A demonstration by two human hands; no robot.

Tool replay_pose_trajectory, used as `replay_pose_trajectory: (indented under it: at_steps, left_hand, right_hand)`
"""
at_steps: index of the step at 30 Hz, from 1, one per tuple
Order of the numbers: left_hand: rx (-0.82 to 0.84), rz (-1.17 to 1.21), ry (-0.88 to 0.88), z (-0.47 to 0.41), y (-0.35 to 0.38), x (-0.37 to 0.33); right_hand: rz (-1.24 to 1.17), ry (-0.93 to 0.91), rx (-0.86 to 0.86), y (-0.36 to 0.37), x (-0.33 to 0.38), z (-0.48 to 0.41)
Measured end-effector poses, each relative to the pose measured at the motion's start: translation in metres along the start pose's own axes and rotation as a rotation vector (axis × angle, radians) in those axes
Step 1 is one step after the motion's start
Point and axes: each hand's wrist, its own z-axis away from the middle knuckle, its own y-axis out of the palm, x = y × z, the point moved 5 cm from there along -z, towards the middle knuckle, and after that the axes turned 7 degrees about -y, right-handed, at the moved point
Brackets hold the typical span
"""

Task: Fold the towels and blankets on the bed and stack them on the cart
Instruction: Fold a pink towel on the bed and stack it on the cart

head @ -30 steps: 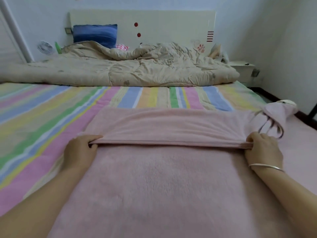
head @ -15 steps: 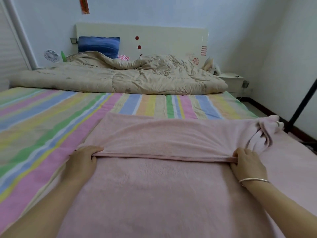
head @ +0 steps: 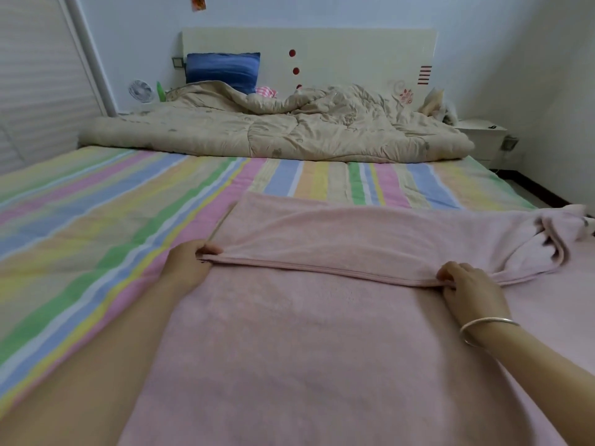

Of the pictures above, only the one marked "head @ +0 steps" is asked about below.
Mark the person's right hand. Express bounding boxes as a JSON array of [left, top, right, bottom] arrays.
[[436, 261, 514, 342]]

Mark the silver bracelet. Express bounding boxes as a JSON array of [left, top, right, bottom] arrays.
[[459, 315, 522, 349]]

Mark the person's left hand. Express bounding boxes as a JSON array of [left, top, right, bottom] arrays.
[[158, 238, 225, 298]]

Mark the person's left forearm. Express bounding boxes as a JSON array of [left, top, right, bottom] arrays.
[[0, 278, 187, 446]]

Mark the dark brown baseboard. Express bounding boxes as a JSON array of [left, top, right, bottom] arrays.
[[497, 168, 573, 210]]

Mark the small white desk fan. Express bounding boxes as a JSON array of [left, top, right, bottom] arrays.
[[128, 79, 156, 104]]

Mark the white nightstand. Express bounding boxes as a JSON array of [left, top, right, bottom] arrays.
[[454, 120, 511, 170]]

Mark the pink fleece blanket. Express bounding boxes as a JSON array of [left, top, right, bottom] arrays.
[[118, 190, 595, 446]]

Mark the cream plush toy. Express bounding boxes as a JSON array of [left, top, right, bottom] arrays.
[[418, 88, 459, 126]]

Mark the beige quilt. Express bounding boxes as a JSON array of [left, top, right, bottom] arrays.
[[79, 81, 476, 164]]

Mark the striped pastel bed sheet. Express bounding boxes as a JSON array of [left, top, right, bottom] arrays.
[[0, 144, 539, 419]]

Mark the person's right forearm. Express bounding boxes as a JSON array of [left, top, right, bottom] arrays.
[[476, 322, 595, 446]]

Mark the white headboard with red dots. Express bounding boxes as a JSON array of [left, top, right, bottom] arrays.
[[181, 27, 439, 112]]

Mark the blue pillow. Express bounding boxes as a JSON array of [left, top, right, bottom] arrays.
[[185, 53, 262, 95]]

